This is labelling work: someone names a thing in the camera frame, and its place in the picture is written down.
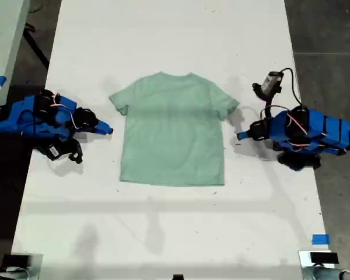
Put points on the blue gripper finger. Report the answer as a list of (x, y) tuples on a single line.
[(245, 133), (246, 138), (103, 132), (105, 126)]

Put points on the pale green T-shirt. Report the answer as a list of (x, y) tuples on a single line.
[(172, 131)]

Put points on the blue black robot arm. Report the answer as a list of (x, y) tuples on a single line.
[(323, 128), (17, 116)]

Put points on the black tripod leg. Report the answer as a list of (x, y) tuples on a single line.
[(35, 46)]

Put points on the pale grey side table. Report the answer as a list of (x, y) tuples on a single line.
[(3, 35)]

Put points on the small black box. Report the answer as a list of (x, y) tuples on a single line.
[(17, 260), (323, 258)]

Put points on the small black object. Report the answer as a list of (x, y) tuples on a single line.
[(178, 277)]

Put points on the grey metal tube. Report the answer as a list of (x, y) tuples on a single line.
[(326, 274), (8, 275)]

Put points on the black camera stalk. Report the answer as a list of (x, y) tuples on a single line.
[(267, 106)]

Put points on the black camera box white label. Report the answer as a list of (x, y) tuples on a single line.
[(55, 151)]

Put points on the black grey camera box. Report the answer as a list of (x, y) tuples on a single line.
[(272, 80)]

